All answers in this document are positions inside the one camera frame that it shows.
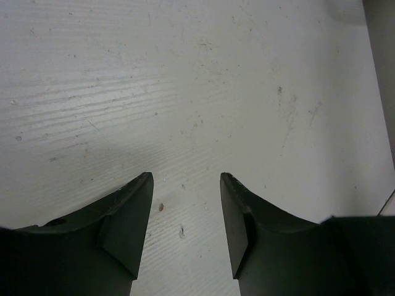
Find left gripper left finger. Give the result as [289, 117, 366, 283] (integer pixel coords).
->
[1, 172, 154, 295]

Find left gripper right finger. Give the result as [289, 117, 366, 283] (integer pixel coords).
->
[220, 173, 394, 295]

